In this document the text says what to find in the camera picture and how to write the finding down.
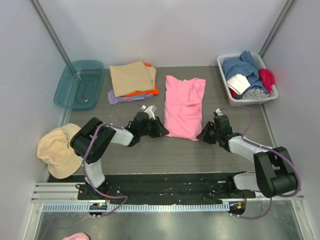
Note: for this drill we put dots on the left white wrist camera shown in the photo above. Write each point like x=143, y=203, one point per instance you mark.
x=150, y=110

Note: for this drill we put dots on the pink t shirt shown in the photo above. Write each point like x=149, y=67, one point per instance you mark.
x=183, y=107

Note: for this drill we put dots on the orange t shirt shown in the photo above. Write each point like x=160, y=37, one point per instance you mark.
x=142, y=93

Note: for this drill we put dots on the white slotted cable duct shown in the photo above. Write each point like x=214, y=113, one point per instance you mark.
x=98, y=207

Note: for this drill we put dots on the right aluminium frame post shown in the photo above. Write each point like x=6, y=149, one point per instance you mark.
x=280, y=20

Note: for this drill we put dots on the pink cloth at bottom edge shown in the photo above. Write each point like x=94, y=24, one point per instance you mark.
x=77, y=236

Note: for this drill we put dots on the beige t shirt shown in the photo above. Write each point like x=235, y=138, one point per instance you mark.
x=131, y=78

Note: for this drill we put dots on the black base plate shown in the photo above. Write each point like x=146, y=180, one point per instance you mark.
x=161, y=189

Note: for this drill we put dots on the teal plastic bin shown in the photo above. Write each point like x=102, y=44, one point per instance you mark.
x=80, y=85

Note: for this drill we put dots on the lavender t shirt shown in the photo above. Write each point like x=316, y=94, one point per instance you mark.
x=116, y=100

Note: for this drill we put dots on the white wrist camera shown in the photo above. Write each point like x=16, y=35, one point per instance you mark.
x=218, y=112
x=150, y=110

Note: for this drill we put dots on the left aluminium frame post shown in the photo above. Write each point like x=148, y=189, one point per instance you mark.
x=50, y=30

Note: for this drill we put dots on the blue checked shirt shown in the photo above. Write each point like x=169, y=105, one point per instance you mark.
x=246, y=66

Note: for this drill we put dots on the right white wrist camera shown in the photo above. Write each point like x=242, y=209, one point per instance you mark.
x=218, y=112

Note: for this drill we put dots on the white cloth in basket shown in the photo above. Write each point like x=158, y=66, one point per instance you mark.
x=238, y=83

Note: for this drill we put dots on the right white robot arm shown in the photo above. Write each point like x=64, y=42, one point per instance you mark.
x=273, y=174

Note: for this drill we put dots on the red cloth in basket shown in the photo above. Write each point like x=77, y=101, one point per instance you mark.
x=233, y=93

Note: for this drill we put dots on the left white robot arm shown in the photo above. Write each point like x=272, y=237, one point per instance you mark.
x=92, y=140

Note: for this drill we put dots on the magenta cloth in basket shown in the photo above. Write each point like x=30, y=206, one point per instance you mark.
x=267, y=78

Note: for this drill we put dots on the white plastic basket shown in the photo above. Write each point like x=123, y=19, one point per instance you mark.
x=237, y=102

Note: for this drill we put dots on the beige crumpled cloth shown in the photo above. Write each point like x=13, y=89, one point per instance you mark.
x=55, y=150

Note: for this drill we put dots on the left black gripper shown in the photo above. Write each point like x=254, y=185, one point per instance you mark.
x=153, y=127

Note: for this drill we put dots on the aluminium frame post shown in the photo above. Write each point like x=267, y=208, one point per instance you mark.
x=50, y=30
x=280, y=20

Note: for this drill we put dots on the teal t shirt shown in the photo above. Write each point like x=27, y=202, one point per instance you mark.
x=140, y=96

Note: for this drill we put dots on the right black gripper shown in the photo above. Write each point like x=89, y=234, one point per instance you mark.
x=211, y=132

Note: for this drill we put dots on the grey cloth in basket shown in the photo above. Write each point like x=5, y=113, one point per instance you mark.
x=255, y=94

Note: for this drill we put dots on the aluminium rail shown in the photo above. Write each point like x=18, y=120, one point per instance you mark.
x=54, y=192

